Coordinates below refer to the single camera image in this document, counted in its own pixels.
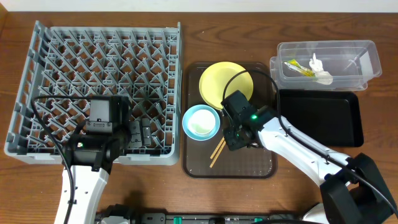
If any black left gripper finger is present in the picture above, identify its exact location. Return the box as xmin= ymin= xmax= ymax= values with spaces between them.
xmin=141 ymin=118 xmax=151 ymax=146
xmin=128 ymin=121 xmax=142 ymax=148

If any wooden chopstick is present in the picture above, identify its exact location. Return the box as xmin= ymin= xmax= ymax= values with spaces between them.
xmin=210 ymin=140 xmax=226 ymax=168
xmin=210 ymin=137 xmax=224 ymax=159

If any white cup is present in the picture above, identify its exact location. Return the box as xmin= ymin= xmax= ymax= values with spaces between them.
xmin=188 ymin=110 xmax=216 ymax=135

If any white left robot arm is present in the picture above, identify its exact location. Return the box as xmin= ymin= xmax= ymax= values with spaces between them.
xmin=55 ymin=96 xmax=138 ymax=223

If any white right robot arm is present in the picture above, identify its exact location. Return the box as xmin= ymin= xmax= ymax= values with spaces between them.
xmin=223 ymin=102 xmax=397 ymax=223

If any grey dishwasher rack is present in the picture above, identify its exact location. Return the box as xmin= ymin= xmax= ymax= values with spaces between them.
xmin=4 ymin=22 xmax=183 ymax=166

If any black waste tray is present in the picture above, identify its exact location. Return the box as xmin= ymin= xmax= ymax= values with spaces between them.
xmin=279 ymin=89 xmax=364 ymax=147

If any brown serving tray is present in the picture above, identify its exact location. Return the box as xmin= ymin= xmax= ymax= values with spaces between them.
xmin=182 ymin=62 xmax=277 ymax=179

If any light blue bowl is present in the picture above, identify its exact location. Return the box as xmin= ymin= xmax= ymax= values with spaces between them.
xmin=182 ymin=105 xmax=221 ymax=141

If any yellow plate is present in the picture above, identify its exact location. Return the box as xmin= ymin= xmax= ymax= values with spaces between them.
xmin=199 ymin=62 xmax=254 ymax=110

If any yellow green wrapper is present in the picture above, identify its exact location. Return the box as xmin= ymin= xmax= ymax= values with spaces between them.
xmin=284 ymin=59 xmax=315 ymax=77

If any crumpled white tissue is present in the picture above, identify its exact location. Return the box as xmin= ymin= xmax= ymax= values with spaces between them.
xmin=309 ymin=53 xmax=333 ymax=85

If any clear plastic bin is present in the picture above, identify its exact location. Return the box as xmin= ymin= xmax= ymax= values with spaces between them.
xmin=270 ymin=40 xmax=382 ymax=91

